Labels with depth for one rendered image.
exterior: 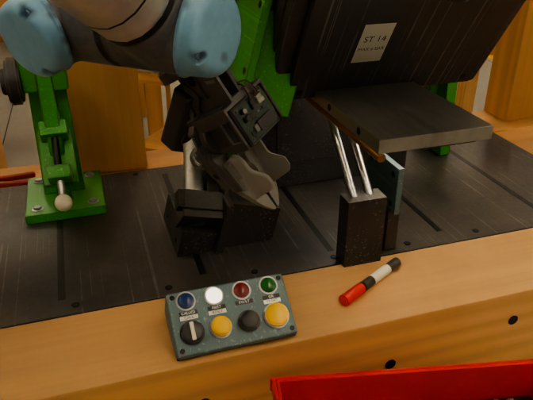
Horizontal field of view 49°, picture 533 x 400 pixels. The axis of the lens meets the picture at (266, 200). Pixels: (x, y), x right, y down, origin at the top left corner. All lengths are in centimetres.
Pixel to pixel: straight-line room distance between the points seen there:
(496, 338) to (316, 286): 27
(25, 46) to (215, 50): 18
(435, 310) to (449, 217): 26
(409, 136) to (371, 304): 23
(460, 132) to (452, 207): 33
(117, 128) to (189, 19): 74
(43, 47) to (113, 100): 62
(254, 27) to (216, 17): 32
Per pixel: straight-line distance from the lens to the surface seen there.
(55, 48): 56
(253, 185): 70
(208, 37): 48
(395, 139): 72
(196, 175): 91
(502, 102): 158
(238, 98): 65
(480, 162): 127
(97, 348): 77
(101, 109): 119
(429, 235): 98
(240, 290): 74
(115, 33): 47
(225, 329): 71
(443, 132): 76
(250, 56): 81
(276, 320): 73
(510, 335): 94
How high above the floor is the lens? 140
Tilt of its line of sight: 28 degrees down
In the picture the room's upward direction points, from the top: straight up
